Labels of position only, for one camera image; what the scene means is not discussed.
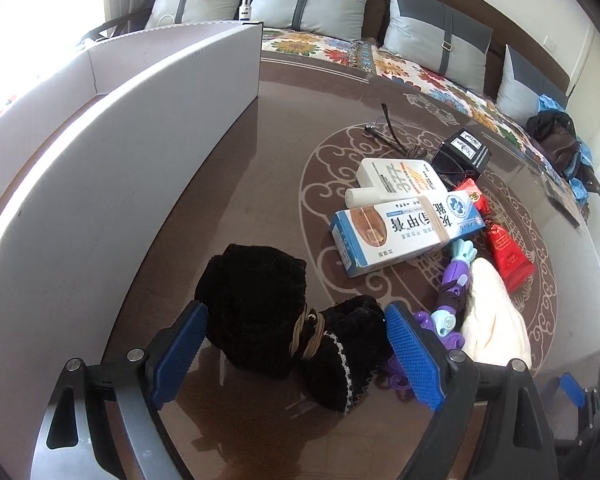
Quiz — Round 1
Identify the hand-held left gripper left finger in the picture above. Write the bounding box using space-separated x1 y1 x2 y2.
35 300 211 480

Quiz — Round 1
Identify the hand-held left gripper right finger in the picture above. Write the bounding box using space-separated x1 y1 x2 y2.
384 301 556 480

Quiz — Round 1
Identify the black knit socks bundle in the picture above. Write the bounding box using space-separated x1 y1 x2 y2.
195 244 389 412

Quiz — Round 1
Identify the white and blue cream box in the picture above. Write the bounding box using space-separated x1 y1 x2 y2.
328 191 485 279

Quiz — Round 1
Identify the white cardboard box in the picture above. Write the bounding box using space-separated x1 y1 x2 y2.
0 20 265 461

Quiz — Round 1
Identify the brown patterned glass desktop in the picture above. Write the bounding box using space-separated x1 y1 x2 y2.
95 52 600 480

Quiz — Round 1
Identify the purple octopus toy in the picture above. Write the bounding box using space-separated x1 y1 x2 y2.
379 239 479 392

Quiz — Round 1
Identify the cream knit cloth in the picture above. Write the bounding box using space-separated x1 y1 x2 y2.
452 260 534 369

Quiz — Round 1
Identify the red packet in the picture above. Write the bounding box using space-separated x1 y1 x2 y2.
452 178 537 293

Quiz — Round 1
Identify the white lotion bottle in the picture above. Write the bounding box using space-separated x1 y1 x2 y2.
345 157 448 209

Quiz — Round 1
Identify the dark bag with blue cloth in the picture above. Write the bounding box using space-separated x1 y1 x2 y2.
536 92 594 206

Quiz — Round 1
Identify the dark wooden armrest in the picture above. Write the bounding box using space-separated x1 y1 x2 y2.
82 7 151 44
577 169 600 202

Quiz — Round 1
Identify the small black adapter box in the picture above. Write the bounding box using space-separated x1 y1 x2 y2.
431 128 492 177

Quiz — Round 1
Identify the dark brown bag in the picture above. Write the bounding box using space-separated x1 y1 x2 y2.
526 110 584 182

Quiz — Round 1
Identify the floral blanket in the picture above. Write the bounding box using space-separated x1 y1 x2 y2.
0 27 588 221

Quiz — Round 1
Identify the brown wooden headboard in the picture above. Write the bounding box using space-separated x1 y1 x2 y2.
170 0 571 100

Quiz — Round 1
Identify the black cable with twine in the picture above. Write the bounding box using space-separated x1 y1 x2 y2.
364 103 432 159

